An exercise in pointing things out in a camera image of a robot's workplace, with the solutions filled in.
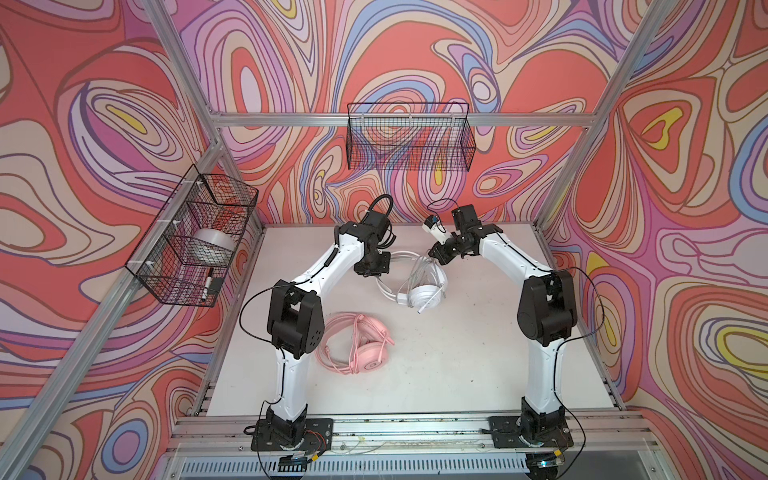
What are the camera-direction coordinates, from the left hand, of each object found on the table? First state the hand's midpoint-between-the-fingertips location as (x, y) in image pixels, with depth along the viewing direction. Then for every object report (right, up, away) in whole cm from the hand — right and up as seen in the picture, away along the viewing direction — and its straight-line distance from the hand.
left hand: (385, 270), depth 91 cm
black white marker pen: (-44, -2, -19) cm, 47 cm away
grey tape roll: (-42, +7, -20) cm, 47 cm away
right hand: (+17, +4, +6) cm, 18 cm away
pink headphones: (-4, -20, -10) cm, 23 cm away
